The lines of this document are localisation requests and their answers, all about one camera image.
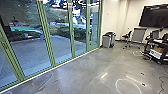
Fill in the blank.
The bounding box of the grey indoor waste bin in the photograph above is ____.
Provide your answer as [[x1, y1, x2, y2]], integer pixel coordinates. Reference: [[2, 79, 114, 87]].
[[101, 33, 112, 49]]

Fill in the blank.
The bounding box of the grey trash bin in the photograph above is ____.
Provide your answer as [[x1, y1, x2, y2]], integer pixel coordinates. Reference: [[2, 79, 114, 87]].
[[106, 31, 117, 48]]

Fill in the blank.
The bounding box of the green framed glass window wall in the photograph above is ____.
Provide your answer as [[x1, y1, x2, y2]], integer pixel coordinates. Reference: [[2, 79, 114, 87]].
[[0, 0, 104, 93]]

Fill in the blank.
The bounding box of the black office chair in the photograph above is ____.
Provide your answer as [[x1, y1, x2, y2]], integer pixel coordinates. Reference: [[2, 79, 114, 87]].
[[131, 27, 148, 44]]

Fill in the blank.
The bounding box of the black floor cable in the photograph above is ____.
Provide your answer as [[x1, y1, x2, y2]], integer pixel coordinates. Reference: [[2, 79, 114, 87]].
[[158, 75, 167, 94]]

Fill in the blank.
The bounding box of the white floor cable loop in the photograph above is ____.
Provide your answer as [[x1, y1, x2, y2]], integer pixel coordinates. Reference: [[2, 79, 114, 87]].
[[115, 78, 144, 94]]

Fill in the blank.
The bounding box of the white cardboard box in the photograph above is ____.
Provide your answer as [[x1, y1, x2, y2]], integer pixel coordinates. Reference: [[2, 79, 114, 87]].
[[149, 49, 165, 60]]

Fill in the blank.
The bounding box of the black wall television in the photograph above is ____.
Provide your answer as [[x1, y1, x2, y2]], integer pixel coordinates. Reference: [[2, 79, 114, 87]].
[[138, 3, 168, 28]]

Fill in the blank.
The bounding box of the dark green shrub bed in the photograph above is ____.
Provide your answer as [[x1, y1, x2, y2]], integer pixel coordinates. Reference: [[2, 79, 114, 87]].
[[54, 26, 88, 43]]

